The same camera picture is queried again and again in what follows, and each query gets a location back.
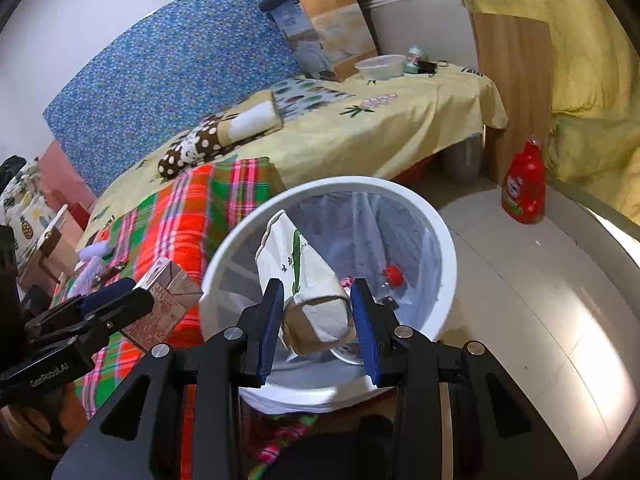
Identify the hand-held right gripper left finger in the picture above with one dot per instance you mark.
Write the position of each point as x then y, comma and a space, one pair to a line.
267, 330

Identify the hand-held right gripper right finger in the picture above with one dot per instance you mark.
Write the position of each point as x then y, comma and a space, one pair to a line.
367, 332

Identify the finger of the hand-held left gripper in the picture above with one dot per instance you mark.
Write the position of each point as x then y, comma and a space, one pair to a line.
130, 305
107, 292

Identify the dark brown wrapper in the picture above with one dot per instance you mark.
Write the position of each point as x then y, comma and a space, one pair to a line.
111, 271

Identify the purple white carton box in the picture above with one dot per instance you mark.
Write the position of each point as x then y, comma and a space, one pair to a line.
165, 305

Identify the white paper bag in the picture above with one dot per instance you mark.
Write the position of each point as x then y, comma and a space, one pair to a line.
300, 270

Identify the white round trash bin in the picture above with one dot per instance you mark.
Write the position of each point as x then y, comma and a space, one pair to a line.
350, 184

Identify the person's left hand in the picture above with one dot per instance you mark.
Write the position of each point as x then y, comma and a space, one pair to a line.
25, 422

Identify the clear plastic bottle red label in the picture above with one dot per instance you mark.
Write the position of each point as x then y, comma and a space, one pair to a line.
393, 275

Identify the red box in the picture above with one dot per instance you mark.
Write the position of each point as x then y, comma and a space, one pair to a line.
80, 210

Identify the pineapple print cloth bundle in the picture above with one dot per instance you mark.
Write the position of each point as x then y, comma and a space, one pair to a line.
30, 210

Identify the red green plaid blanket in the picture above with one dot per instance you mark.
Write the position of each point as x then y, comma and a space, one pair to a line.
190, 200

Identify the black bag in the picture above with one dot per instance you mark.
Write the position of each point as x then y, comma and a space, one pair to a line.
12, 167

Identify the brown polka dot pillow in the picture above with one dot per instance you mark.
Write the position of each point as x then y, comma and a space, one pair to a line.
190, 147

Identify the grey bed leg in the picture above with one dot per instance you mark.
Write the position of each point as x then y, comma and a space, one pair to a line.
462, 160

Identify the yellow pineapple print bed sheet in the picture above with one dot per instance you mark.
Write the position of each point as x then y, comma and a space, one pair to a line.
380, 130

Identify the yellow white folded towel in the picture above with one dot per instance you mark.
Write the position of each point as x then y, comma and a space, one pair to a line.
250, 117

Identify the red detergent bottle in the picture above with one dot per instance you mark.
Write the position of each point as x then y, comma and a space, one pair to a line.
525, 185

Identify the fruit print pillowcase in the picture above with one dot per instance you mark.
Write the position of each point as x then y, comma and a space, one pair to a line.
310, 92

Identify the blue floral headboard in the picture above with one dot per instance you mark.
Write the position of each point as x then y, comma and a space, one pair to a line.
175, 60

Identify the white plastic bowl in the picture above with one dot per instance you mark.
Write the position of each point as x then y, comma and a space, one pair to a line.
380, 67

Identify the small green jar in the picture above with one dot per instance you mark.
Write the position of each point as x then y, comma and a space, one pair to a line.
414, 60

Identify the wooden board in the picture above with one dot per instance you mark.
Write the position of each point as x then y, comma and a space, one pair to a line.
515, 85

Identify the printed paper shopping bag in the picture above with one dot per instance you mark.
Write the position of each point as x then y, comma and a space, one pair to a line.
335, 25

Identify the white board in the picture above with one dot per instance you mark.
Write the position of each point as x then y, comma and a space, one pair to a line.
425, 20

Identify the yellow curtain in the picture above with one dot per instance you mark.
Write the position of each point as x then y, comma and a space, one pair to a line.
590, 60

